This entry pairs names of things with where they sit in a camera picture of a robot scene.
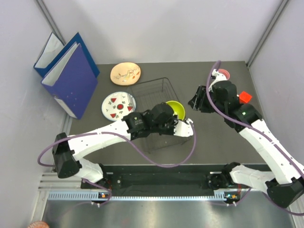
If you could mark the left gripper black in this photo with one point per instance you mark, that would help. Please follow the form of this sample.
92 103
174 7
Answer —
172 119

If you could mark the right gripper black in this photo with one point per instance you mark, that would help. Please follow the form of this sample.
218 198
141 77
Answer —
196 103

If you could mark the yellow-green bowl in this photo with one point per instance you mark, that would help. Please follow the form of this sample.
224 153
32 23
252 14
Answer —
178 109

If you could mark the black wire dish rack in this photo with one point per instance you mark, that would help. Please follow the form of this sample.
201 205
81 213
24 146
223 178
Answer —
146 95

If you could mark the pink cup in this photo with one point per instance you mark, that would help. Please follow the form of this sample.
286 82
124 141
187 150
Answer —
225 73

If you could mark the white plate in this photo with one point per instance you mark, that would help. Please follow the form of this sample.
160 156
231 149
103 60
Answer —
117 105

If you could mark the beige floral plate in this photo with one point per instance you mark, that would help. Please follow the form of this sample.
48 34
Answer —
125 74

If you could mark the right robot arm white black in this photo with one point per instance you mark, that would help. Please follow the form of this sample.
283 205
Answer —
284 183

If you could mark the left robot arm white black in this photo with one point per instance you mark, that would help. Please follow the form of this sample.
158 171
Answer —
69 151

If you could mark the red cube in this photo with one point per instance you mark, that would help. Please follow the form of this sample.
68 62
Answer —
244 97

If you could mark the front blue binder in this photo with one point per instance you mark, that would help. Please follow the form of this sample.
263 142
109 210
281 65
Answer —
71 82

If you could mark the blue binder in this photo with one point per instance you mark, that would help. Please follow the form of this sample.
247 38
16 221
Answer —
54 49
71 82

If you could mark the rear blue binder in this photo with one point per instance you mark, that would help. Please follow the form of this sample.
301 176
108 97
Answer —
54 49

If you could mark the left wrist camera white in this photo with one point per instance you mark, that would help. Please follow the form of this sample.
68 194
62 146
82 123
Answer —
183 128

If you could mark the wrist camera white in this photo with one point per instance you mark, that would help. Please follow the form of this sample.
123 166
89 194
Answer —
217 76
183 128

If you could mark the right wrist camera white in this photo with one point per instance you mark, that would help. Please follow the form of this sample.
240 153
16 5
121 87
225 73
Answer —
217 76

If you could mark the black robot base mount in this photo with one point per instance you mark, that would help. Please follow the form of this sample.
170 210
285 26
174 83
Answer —
153 181

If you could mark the aluminium rail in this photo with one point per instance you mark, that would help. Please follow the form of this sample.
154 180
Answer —
74 188

